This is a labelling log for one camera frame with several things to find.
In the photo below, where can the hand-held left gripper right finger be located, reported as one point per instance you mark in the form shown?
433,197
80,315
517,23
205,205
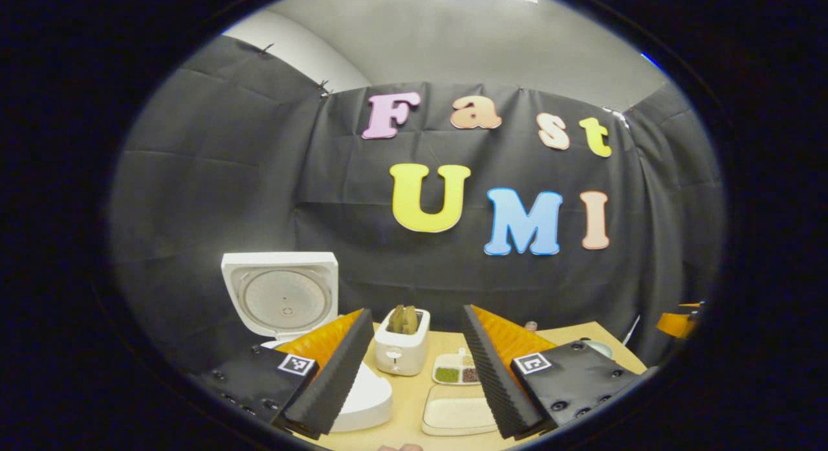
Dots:
495,380

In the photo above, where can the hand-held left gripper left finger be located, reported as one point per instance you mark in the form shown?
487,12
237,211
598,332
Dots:
339,380

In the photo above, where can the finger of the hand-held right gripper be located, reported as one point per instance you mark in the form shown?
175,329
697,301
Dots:
676,323

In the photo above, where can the glass dish of white rice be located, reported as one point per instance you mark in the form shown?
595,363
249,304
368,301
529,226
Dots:
459,412

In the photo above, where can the white chopstick holder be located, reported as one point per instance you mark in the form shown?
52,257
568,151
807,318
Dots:
401,354

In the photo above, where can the white rice cooker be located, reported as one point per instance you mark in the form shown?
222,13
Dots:
284,302

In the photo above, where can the white divided grain dish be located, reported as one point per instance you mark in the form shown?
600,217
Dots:
453,372

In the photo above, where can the clear bottle with red label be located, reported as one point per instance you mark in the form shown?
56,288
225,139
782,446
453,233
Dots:
531,325

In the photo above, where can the pale green plate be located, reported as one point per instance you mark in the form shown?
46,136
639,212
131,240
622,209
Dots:
601,347

